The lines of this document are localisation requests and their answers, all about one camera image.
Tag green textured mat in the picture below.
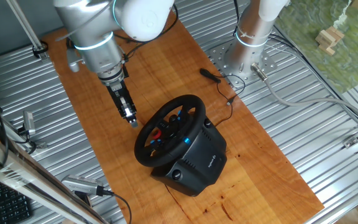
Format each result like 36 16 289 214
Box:
273 0 358 94

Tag aluminium frame beam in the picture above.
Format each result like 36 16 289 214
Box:
0 129 108 224

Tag wooden board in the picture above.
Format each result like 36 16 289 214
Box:
42 11 325 224

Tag grey ribbed camera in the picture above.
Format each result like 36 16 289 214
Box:
61 175 105 197

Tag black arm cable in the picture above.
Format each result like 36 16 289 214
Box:
65 2 180 78

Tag black USB cable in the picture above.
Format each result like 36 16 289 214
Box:
200 67 247 128

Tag black wheel base housing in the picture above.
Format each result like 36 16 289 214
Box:
150 116 228 197

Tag grey conduit with connector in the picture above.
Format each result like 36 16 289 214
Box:
250 62 358 125

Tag black steering wheel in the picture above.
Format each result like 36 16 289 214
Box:
134 94 207 168

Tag black cable tie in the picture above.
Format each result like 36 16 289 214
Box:
32 40 49 58

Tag black base cable bundle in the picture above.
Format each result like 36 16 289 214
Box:
268 26 358 127

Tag small wooden block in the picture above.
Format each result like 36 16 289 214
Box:
326 26 345 40
314 30 335 46
318 43 336 56

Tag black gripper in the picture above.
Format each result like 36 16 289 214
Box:
106 81 139 128

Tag black keyboard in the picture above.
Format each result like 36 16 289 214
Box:
0 179 33 224

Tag aluminium frame pole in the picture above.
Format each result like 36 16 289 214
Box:
6 0 50 62

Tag black camera cable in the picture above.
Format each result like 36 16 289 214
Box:
99 188 133 224

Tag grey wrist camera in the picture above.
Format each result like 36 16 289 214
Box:
66 46 82 73

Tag silver robot mounting plate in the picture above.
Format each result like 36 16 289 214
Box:
208 40 278 91

